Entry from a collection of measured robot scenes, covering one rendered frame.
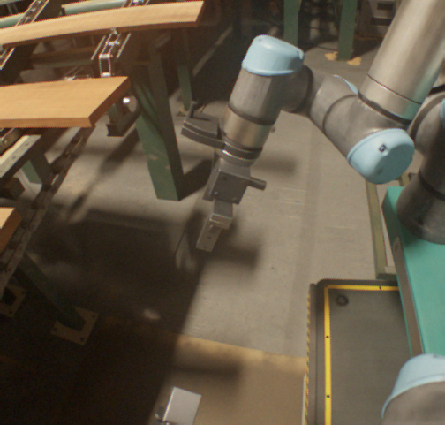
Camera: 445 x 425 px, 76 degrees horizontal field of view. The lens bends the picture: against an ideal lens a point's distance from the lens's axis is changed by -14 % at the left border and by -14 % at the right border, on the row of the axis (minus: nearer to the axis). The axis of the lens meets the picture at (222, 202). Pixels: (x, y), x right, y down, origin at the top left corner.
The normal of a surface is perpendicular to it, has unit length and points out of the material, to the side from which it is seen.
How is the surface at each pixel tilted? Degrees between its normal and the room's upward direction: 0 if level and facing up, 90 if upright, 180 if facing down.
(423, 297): 0
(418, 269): 0
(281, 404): 0
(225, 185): 83
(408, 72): 75
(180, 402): 25
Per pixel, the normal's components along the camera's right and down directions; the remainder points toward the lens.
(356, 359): -0.08, -0.70
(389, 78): -0.72, 0.26
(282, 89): 0.32, 0.62
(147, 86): -0.25, 0.70
